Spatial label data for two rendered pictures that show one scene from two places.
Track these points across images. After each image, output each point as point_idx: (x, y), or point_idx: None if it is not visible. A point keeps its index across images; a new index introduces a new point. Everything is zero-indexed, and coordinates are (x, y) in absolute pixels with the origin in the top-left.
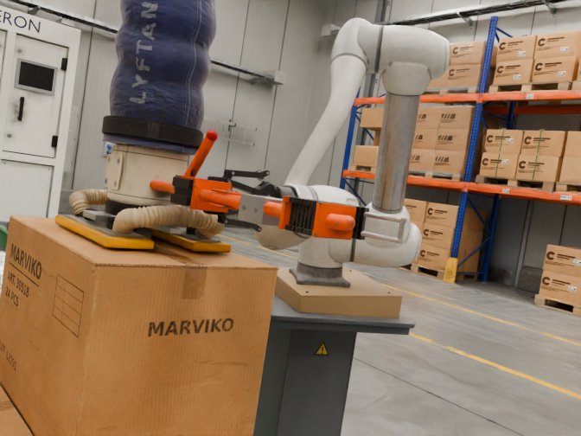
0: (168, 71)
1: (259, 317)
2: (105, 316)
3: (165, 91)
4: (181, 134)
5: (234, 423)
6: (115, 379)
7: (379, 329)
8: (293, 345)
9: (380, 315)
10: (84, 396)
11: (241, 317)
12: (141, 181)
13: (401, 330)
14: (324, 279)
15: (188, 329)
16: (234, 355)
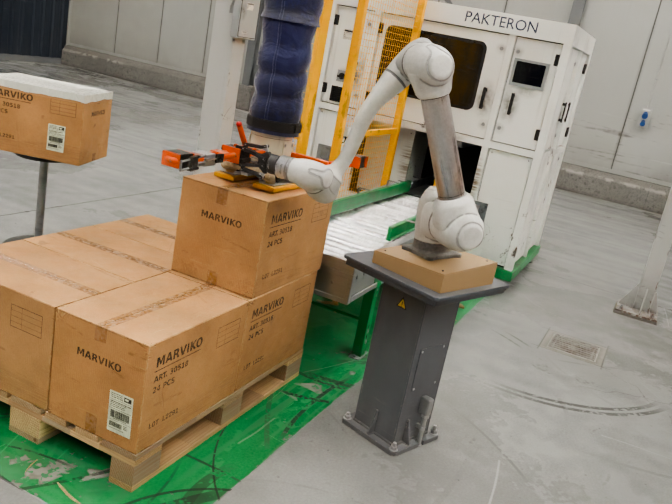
0: (259, 89)
1: (256, 227)
2: (185, 200)
3: (258, 100)
4: (262, 123)
5: (242, 281)
6: (188, 230)
7: (412, 292)
8: (384, 292)
9: (425, 285)
10: (177, 232)
11: (246, 223)
12: (251, 147)
13: (428, 300)
14: (416, 249)
15: (219, 219)
16: (242, 243)
